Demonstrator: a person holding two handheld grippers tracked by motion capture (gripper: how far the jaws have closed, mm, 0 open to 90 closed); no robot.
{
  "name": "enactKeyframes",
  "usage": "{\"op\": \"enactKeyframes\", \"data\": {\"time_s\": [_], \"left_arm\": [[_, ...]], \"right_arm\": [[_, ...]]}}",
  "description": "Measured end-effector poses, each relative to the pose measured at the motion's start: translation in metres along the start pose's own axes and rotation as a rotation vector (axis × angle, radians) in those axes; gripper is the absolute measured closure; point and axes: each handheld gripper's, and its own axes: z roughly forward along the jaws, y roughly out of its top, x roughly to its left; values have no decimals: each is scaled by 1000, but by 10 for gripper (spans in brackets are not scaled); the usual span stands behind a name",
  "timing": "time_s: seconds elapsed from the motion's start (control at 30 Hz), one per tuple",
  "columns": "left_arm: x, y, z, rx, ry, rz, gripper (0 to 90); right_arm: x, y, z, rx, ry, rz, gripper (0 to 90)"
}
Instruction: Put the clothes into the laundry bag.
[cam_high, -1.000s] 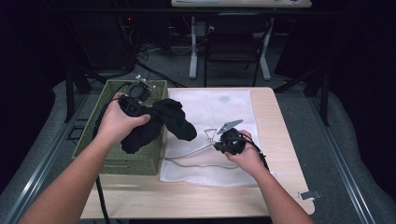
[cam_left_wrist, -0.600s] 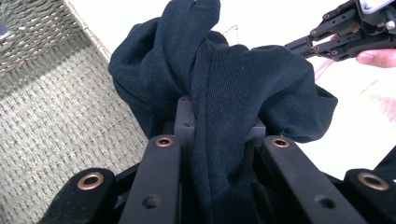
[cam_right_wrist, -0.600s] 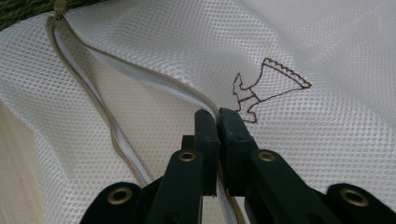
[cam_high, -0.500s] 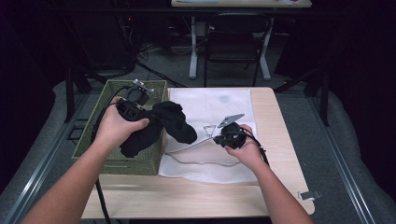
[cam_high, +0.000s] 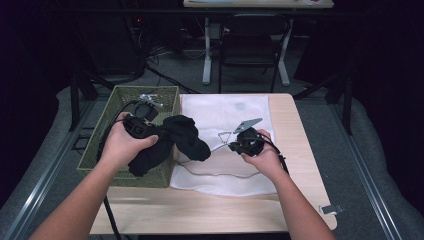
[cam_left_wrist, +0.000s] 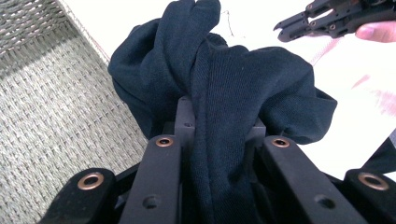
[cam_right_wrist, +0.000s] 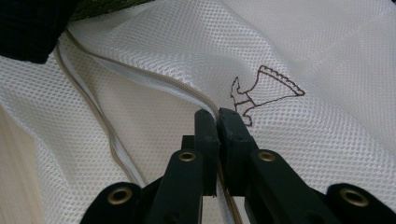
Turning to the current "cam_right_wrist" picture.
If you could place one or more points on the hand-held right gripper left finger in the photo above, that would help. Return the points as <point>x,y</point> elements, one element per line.
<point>186,174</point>

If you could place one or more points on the black cloth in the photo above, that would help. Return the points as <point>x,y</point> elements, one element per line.
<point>28,28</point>

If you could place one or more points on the white mesh laundry bag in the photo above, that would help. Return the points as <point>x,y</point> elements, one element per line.
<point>155,46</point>

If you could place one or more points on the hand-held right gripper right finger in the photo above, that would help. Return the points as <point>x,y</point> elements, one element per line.
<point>249,168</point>

